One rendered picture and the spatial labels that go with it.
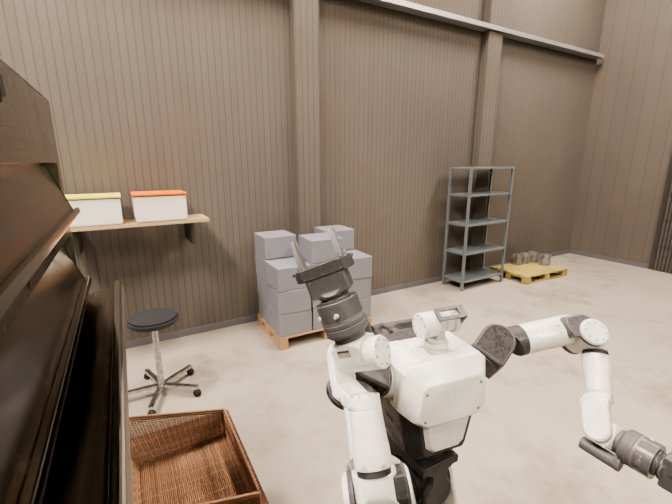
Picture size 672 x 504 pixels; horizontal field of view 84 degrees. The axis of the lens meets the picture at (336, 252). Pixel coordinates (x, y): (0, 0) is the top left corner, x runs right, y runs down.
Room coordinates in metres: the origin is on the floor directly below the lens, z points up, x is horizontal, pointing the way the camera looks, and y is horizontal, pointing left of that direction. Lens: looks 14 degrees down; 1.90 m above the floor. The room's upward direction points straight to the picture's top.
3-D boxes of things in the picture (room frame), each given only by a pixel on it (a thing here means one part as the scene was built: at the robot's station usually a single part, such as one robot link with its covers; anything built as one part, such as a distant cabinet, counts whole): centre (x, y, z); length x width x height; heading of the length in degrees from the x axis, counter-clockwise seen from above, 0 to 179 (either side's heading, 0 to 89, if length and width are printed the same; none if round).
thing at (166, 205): (3.52, 1.65, 1.49); 0.45 x 0.37 x 0.25; 120
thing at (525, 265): (6.14, -3.28, 0.15); 1.08 x 0.75 x 0.31; 120
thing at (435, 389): (0.97, -0.24, 1.27); 0.34 x 0.30 x 0.36; 111
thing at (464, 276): (5.69, -2.17, 0.90); 0.94 x 0.41 x 1.81; 120
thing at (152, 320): (2.77, 1.48, 0.35); 0.65 x 0.62 x 0.69; 29
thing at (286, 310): (4.10, 0.26, 0.56); 1.12 x 0.75 x 1.11; 118
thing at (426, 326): (0.91, -0.26, 1.47); 0.10 x 0.07 x 0.09; 111
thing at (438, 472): (1.00, -0.23, 1.00); 0.28 x 0.13 x 0.18; 29
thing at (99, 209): (3.25, 2.11, 1.49); 0.44 x 0.36 x 0.25; 120
